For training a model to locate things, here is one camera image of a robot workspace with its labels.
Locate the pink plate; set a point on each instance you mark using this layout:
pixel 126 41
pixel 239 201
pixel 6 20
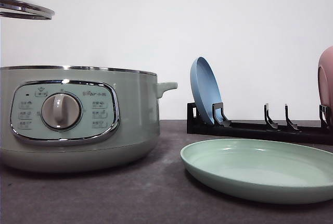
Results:
pixel 325 77

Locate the green electric steamer pot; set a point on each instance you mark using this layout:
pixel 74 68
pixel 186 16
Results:
pixel 78 118

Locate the green plate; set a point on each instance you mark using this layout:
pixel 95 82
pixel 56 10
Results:
pixel 261 170

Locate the blue plate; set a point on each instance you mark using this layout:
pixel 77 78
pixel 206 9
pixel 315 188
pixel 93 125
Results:
pixel 206 88

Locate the black plate rack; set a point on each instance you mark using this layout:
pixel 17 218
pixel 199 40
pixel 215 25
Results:
pixel 268 129

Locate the glass steamer lid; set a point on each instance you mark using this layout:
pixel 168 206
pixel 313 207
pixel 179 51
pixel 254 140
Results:
pixel 20 9

